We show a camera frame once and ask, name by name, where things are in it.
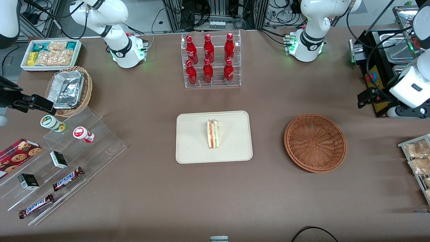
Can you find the black floor cable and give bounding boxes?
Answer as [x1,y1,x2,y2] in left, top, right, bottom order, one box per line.
[291,226,340,242]

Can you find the red cookie box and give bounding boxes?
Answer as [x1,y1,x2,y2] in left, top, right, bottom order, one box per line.
[0,138,43,179]

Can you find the white snack bin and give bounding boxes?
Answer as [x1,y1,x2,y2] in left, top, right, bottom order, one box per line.
[20,39,83,73]

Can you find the large stainless steel pan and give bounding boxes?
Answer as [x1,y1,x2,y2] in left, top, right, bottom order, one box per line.
[381,32,419,63]

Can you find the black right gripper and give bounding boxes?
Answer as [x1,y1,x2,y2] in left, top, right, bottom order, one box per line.
[0,76,56,115]

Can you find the triangle sandwich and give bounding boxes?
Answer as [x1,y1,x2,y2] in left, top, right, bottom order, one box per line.
[206,119,221,149]

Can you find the clear acrylic step display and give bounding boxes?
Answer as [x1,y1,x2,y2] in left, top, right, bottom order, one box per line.
[0,107,128,226]

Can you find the red cola bottle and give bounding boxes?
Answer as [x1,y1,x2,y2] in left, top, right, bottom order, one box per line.
[224,33,235,62]
[186,60,198,85]
[186,35,199,64]
[203,58,214,84]
[204,34,215,64]
[223,59,234,84]

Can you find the black food warmer machine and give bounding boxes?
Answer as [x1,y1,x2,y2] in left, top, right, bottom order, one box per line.
[349,30,430,118]

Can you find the small clear cracker bag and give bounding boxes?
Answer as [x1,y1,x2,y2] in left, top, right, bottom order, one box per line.
[47,41,68,52]

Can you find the clear fried snack bag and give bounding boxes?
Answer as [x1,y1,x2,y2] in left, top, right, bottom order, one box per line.
[407,157,430,175]
[404,139,430,159]

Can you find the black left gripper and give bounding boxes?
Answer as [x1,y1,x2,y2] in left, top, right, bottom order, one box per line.
[357,87,394,109]

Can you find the green lid yogurt cup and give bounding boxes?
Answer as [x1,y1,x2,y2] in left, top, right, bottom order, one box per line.
[40,115,66,132]

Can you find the large clear cracker bag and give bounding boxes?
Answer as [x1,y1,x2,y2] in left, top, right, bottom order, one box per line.
[35,49,74,67]

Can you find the round brown wicker basket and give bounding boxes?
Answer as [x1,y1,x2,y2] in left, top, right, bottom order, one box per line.
[284,114,347,173]

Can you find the clear acrylic bottle rack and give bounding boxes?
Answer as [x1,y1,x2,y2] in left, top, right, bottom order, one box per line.
[181,30,242,88]

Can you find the cream rectangular tray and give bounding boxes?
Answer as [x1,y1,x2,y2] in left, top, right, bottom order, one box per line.
[176,111,253,164]

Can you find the red lid yogurt cup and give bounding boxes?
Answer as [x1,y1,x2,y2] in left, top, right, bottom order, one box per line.
[73,126,95,144]

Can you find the aluminium foil tray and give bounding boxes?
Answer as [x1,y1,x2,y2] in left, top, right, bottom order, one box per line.
[47,70,85,109]

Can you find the glass food display case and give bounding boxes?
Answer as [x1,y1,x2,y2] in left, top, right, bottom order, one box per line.
[392,5,424,51]

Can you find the Snickers chocolate bar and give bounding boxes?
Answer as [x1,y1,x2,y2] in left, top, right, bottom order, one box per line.
[18,194,55,219]
[52,167,85,192]

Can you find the light wicker basket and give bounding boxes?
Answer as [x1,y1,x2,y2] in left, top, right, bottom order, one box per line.
[45,66,93,118]

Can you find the small black box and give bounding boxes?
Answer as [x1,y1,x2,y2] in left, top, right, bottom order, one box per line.
[17,173,40,191]
[50,151,69,169]

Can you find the silver wire rack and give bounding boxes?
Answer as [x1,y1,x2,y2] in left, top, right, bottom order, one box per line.
[398,133,430,206]

